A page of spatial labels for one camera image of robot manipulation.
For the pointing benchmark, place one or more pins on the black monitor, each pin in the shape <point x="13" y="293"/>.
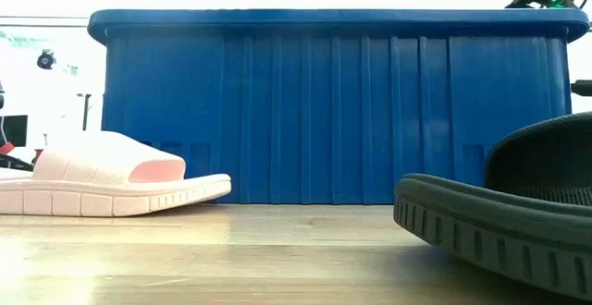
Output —
<point x="14" y="130"/>

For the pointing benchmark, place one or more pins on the black rubber slide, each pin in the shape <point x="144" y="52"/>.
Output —
<point x="485" y="222"/>

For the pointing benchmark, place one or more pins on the pink rubber slide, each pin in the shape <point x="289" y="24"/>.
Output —
<point x="92" y="166"/>

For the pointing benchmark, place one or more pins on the blue plastic bin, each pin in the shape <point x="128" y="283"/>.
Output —
<point x="324" y="111"/>

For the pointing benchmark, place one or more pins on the black round knob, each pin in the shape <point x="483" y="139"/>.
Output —
<point x="45" y="59"/>

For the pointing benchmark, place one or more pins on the black lamp pole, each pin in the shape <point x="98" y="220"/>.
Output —
<point x="86" y="113"/>

